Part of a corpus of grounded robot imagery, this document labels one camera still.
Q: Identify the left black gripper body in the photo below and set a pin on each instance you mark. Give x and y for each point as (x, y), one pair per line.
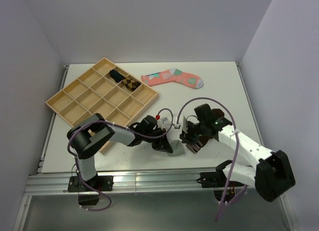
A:
(157, 132)

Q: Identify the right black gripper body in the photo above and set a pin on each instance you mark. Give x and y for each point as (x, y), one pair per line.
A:
(194, 131)

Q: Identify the brown striped sock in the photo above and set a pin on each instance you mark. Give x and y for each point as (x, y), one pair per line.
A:
(194, 148)

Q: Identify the grey sock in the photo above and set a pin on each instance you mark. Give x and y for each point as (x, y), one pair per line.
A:
(177, 147)

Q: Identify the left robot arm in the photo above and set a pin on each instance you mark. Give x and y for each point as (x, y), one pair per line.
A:
(88, 137)

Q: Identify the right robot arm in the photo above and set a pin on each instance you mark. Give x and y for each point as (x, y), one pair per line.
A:
(268, 171)

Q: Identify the brown argyle rolled sock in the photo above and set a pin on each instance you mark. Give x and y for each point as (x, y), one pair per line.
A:
(131, 84)

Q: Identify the pink patterned sock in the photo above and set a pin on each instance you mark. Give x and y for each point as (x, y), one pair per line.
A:
(173, 75)

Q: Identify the wooden compartment tray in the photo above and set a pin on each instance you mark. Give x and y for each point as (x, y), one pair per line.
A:
(95, 91)

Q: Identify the dark blue rolled sock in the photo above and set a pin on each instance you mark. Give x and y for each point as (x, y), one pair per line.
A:
(116, 76)

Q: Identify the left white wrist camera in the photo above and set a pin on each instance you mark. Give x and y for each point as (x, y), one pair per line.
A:
(163, 122)

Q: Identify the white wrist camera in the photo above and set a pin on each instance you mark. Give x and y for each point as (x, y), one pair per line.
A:
(163, 122)
(180, 123)

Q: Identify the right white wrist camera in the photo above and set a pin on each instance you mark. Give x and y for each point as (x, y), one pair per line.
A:
(180, 123)

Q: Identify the aluminium frame rail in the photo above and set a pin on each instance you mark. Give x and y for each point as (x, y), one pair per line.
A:
(171, 180)

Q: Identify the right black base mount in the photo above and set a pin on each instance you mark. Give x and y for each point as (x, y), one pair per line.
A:
(217, 179)

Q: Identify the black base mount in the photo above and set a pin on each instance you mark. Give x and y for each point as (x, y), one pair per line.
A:
(217, 179)
(99, 183)

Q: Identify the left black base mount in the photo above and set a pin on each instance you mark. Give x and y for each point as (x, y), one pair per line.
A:
(99, 183)

